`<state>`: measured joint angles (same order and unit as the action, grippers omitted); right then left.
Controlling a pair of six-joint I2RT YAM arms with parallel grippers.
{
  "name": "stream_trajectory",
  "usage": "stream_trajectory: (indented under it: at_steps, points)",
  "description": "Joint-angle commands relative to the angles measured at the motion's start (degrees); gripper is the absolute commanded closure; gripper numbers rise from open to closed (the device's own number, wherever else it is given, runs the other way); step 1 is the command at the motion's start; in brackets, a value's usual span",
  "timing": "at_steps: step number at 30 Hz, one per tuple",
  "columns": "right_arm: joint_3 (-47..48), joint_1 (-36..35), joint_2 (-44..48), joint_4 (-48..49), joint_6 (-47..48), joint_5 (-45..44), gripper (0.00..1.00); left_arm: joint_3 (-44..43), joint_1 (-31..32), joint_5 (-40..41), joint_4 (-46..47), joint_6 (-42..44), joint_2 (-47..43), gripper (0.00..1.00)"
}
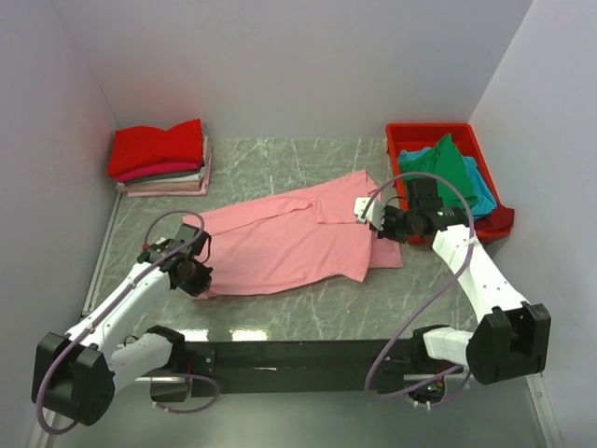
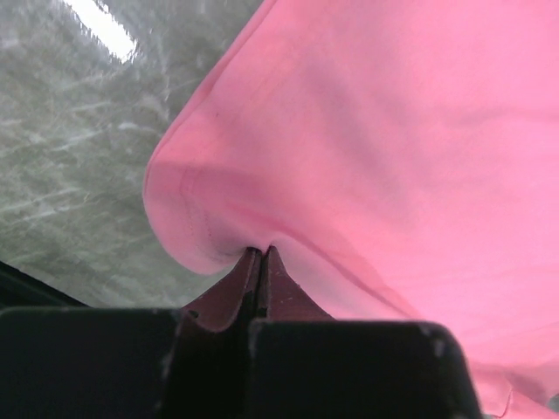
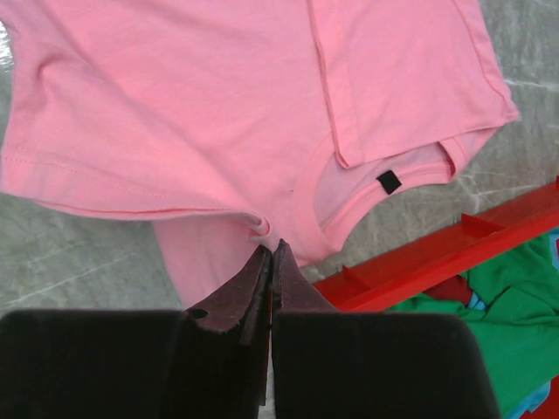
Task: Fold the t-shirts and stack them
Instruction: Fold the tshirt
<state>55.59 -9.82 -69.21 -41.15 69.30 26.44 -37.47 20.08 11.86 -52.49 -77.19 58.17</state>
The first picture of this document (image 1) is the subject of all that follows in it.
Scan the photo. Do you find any folded magenta t shirt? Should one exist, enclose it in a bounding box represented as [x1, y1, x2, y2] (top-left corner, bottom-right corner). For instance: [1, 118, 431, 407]
[116, 161, 203, 183]

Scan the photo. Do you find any blue t shirt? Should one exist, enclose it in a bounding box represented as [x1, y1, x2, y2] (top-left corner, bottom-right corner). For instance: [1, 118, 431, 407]
[398, 147, 497, 220]

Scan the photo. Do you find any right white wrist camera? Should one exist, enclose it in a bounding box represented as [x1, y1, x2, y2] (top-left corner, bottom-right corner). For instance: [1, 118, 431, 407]
[354, 197, 384, 231]

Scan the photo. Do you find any folded grey t shirt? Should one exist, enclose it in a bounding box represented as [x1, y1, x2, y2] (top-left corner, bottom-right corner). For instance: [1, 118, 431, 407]
[117, 160, 205, 187]

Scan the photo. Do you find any folded red t shirt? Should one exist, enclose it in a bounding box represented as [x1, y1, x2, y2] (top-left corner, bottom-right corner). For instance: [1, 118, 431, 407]
[107, 119, 204, 177]

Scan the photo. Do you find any aluminium rail frame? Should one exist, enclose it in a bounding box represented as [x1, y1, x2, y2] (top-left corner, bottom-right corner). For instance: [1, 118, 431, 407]
[25, 190, 559, 448]

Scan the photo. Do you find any black base beam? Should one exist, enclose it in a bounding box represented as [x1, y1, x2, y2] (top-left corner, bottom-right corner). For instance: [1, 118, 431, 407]
[176, 338, 449, 398]

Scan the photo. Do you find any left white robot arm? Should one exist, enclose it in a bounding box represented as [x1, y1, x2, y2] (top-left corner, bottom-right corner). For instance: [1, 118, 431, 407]
[31, 223, 212, 432]

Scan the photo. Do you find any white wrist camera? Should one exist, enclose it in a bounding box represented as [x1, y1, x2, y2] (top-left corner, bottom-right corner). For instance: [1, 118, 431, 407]
[354, 197, 384, 231]
[137, 238, 171, 263]

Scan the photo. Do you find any green t shirt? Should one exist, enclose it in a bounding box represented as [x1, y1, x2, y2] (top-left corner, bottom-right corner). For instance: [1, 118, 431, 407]
[398, 133, 479, 209]

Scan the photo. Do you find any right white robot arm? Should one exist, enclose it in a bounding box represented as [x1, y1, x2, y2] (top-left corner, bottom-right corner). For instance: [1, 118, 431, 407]
[354, 173, 551, 385]

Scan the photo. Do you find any folded light pink t shirt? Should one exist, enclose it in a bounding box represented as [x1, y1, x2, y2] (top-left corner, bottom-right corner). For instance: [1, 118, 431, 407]
[125, 142, 214, 199]

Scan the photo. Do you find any folded white t shirt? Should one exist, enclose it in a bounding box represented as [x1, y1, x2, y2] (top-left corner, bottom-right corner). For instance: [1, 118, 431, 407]
[125, 134, 209, 187]

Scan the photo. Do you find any red plastic bin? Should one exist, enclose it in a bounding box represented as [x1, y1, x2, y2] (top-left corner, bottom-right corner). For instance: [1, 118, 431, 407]
[384, 122, 509, 245]

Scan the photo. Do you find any dark red t shirt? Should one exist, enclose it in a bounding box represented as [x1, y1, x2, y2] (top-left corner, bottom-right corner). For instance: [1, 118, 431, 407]
[475, 204, 515, 244]

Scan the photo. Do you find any folded beige t shirt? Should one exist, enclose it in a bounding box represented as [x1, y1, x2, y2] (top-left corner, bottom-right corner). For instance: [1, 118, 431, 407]
[117, 163, 211, 193]

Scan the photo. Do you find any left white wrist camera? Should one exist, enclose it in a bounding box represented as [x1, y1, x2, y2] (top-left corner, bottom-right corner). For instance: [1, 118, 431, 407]
[137, 238, 171, 263]

